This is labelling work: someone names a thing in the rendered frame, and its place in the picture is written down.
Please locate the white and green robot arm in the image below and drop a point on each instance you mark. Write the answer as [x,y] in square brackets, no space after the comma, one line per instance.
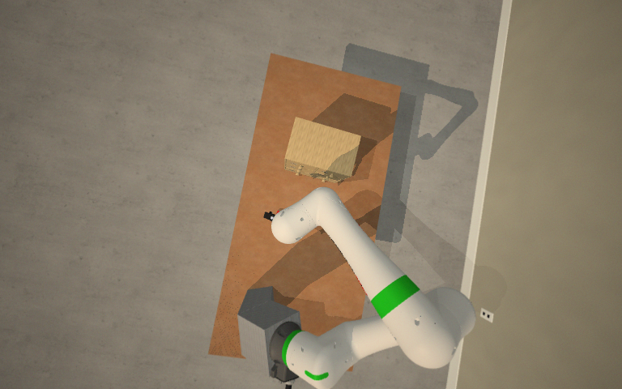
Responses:
[428,328]

